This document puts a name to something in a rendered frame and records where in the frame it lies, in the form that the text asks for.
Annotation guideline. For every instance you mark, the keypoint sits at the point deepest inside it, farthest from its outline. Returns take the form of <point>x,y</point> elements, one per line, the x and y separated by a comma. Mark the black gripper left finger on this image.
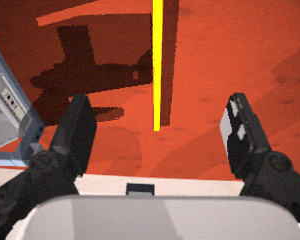
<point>50,171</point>

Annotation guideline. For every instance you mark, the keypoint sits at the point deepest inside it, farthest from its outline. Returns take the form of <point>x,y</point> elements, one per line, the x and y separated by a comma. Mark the grey open bin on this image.
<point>14,110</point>

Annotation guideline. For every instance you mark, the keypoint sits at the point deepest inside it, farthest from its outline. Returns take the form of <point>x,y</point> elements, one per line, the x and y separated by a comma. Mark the yellow bar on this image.
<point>157,49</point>

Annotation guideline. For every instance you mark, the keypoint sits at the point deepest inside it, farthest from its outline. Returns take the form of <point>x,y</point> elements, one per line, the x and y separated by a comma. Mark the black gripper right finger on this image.
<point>251,158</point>

